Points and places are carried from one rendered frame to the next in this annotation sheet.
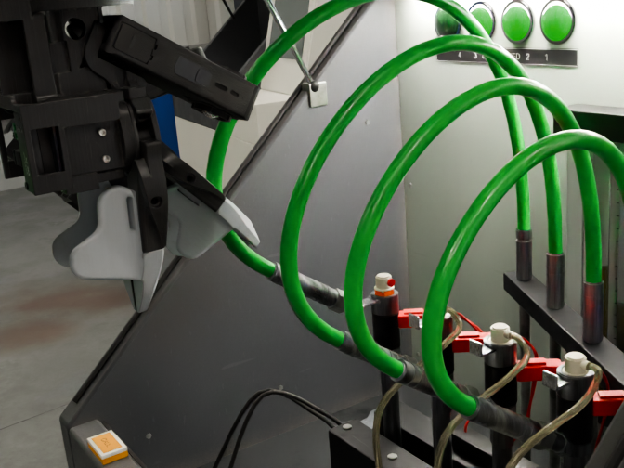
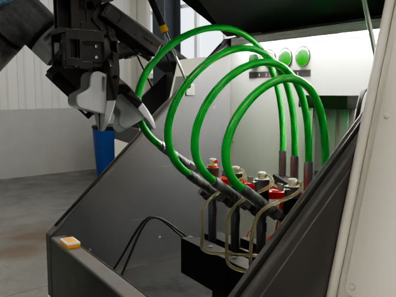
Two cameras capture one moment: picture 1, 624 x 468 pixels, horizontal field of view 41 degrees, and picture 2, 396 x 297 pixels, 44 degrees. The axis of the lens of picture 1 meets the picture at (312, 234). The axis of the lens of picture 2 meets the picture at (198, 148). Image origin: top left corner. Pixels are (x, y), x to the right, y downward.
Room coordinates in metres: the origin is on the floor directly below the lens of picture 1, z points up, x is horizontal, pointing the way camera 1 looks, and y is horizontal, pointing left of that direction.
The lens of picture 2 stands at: (-0.24, -0.01, 1.30)
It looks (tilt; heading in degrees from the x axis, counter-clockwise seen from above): 7 degrees down; 359
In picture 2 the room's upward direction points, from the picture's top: straight up
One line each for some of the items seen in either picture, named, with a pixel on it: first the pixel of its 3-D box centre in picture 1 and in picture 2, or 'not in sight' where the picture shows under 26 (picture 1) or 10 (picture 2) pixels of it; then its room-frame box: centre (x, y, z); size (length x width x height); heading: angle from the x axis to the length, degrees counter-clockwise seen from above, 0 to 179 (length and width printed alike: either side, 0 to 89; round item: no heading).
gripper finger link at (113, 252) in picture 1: (114, 256); (93, 102); (0.51, 0.13, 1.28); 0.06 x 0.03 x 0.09; 122
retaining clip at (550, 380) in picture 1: (562, 373); (286, 185); (0.59, -0.18, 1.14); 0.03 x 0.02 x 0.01; 122
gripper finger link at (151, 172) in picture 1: (138, 182); (108, 71); (0.52, 0.11, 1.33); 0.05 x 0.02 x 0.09; 32
